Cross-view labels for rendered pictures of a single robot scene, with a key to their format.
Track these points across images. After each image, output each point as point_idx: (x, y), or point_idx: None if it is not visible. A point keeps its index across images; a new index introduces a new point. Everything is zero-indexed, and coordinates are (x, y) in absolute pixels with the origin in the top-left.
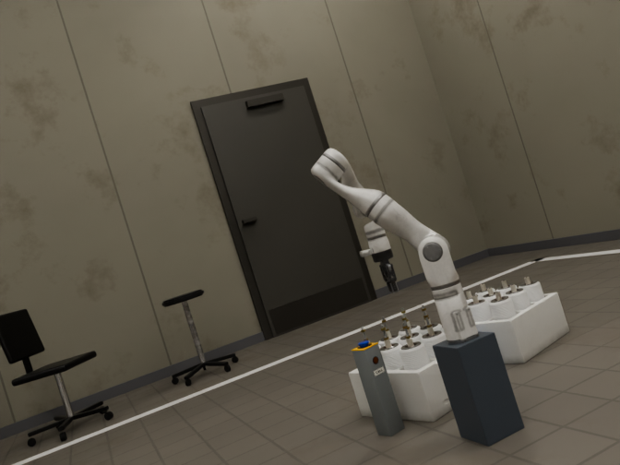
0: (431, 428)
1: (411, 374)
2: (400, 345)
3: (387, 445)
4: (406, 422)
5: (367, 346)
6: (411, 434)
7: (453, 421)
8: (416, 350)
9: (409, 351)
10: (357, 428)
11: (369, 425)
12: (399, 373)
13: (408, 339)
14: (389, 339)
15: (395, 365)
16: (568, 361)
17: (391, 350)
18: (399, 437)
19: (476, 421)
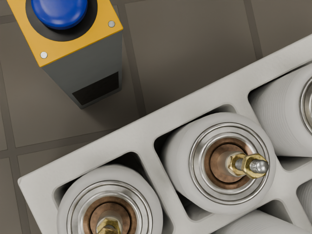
0: (16, 152)
1: (45, 165)
2: (205, 207)
3: (23, 45)
4: (115, 126)
5: (29, 12)
6: (31, 107)
7: (7, 206)
8: (56, 223)
9: (65, 193)
10: (197, 27)
11: (185, 54)
12: (95, 140)
13: (97, 223)
14: (231, 175)
15: (170, 152)
16: None
17: (180, 157)
18: (38, 79)
19: None
